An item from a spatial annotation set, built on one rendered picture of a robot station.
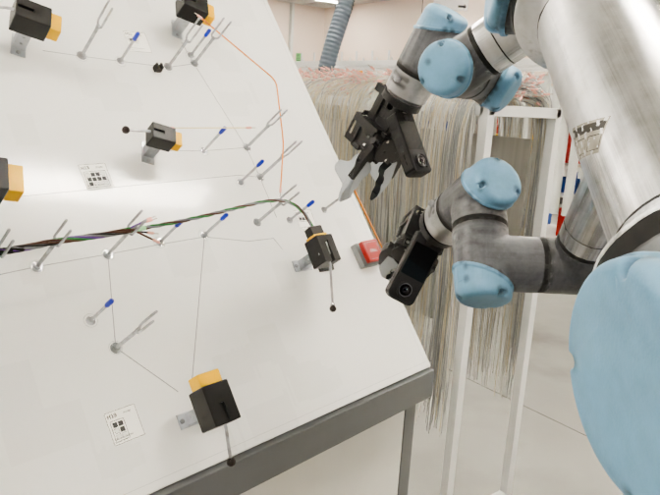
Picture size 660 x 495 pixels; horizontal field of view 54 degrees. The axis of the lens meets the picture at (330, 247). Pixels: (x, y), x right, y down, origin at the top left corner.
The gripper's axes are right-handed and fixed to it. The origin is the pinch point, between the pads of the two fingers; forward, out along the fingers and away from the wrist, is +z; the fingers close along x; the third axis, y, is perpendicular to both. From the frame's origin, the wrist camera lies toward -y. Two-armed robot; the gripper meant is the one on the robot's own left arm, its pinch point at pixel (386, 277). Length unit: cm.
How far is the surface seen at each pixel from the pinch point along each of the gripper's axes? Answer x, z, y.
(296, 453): -0.8, 15.2, -31.2
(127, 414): 27.9, 3.8, -39.6
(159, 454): 20.8, 4.9, -42.4
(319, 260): 10.6, 11.1, 2.3
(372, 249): -0.6, 22.0, 16.6
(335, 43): 32, 174, 212
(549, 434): -139, 153, 55
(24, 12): 74, -6, 7
